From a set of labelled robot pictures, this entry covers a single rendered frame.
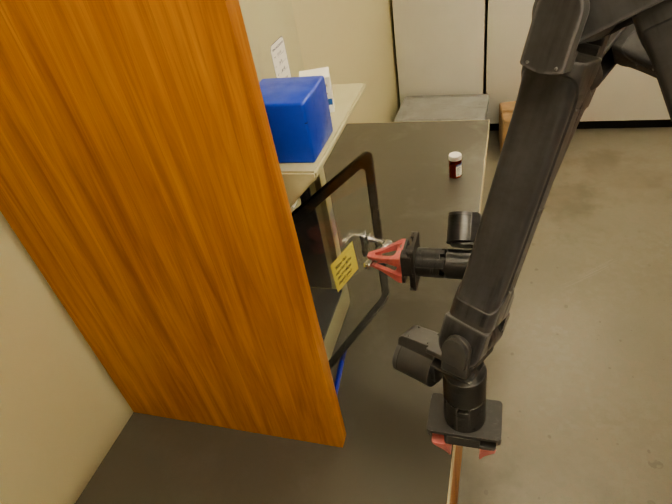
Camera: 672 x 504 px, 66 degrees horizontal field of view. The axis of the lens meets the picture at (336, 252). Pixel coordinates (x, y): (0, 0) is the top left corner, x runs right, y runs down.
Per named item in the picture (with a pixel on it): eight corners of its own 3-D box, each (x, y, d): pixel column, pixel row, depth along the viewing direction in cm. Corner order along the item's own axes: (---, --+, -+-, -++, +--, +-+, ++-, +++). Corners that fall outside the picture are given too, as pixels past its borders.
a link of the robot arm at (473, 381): (473, 389, 64) (494, 358, 68) (425, 366, 68) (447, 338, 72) (473, 421, 69) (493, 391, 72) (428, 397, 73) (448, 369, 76)
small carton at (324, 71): (305, 116, 87) (298, 81, 83) (305, 105, 91) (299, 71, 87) (334, 112, 87) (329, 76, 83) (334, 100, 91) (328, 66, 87)
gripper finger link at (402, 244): (370, 235, 105) (416, 238, 102) (374, 262, 109) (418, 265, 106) (362, 257, 100) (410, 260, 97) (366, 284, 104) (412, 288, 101)
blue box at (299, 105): (251, 163, 77) (234, 105, 71) (275, 132, 84) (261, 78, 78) (315, 163, 74) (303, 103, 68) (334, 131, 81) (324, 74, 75)
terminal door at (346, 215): (311, 388, 107) (265, 234, 83) (387, 296, 125) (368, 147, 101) (314, 389, 107) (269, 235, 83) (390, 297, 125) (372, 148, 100)
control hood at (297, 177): (257, 228, 81) (240, 172, 75) (317, 133, 105) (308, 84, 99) (326, 231, 78) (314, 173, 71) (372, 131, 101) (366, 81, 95)
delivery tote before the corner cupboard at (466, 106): (396, 163, 375) (392, 120, 355) (408, 136, 405) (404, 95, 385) (483, 164, 354) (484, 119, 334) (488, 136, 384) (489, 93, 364)
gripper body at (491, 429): (432, 399, 80) (430, 368, 75) (502, 408, 77) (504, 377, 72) (426, 437, 75) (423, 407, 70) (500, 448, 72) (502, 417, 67)
